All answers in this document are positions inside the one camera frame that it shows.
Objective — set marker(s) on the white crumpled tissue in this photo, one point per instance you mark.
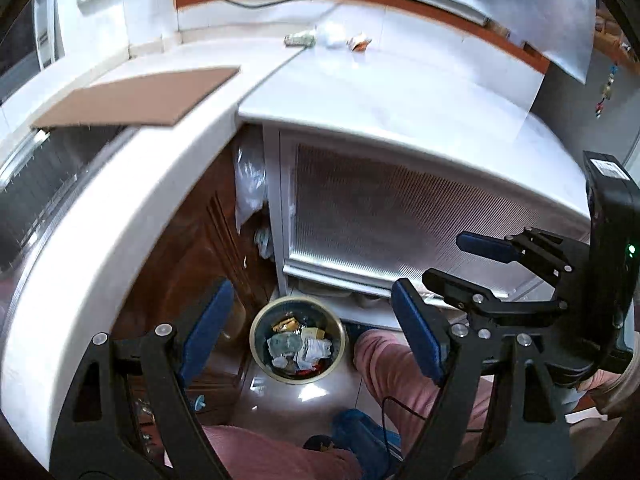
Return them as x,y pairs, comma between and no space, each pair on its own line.
332,35

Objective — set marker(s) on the brown wooden cabinet door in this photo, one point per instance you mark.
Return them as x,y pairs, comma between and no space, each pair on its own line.
190,240

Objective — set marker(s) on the ribbed translucent cabinet door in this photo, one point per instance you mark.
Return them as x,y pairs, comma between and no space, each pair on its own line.
400,200

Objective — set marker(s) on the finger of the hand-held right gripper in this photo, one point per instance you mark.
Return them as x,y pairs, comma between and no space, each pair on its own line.
482,246
450,287

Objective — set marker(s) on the crumpled plastic packaging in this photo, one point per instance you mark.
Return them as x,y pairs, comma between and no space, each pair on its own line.
264,244

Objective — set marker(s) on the hanging colourful charm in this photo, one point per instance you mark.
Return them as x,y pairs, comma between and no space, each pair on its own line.
607,90

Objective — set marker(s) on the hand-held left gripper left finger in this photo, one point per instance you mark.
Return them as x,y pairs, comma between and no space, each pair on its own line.
207,321

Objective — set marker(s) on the small pale blue plastic piece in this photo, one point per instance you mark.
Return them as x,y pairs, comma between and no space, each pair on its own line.
200,403

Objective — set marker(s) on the person's leg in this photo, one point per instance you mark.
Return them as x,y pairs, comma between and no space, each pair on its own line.
400,375
280,455

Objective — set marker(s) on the person's right hand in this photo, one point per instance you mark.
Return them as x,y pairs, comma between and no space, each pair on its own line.
606,388

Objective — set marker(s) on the white crumpled paper packet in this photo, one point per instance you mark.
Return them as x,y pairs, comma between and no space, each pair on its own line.
315,352

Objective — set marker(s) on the dark ribbed metal panel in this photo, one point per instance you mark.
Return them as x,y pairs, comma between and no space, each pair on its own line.
45,195

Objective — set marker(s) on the orange crumpled wrapper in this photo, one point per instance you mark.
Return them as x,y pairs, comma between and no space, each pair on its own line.
359,42

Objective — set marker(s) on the grey metallic sheet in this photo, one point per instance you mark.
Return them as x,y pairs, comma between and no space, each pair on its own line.
525,10

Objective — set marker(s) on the brown cardboard sheet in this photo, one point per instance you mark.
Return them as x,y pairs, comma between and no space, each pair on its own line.
140,97

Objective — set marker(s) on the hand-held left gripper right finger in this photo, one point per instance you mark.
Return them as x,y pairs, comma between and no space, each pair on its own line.
415,331

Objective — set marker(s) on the green crumpled wrapper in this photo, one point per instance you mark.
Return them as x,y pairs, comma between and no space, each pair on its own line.
300,39

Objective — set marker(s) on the white plastic bag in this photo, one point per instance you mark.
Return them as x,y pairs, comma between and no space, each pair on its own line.
250,180

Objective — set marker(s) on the white cup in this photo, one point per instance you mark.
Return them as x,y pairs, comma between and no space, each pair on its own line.
365,301

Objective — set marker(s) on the red snack packet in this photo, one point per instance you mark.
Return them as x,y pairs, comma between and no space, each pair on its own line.
307,372

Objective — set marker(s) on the white cabinet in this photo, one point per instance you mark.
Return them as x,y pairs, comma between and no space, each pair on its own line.
400,100

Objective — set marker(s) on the person's right leg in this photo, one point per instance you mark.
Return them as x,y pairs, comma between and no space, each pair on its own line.
400,375

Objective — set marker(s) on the person's left leg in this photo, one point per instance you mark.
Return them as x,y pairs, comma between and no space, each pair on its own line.
280,455

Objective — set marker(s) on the clear plastic packet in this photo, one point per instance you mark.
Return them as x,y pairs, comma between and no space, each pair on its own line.
285,345

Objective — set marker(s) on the round cream-rimmed trash bin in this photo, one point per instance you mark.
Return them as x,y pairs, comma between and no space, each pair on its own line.
262,327

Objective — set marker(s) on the blue plush slipper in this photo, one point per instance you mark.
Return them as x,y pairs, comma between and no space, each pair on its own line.
362,435
357,332

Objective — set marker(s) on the gold snack wrapper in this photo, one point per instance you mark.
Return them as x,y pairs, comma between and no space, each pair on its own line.
285,324

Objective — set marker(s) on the pale plastic basin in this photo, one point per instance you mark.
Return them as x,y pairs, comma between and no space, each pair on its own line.
322,291

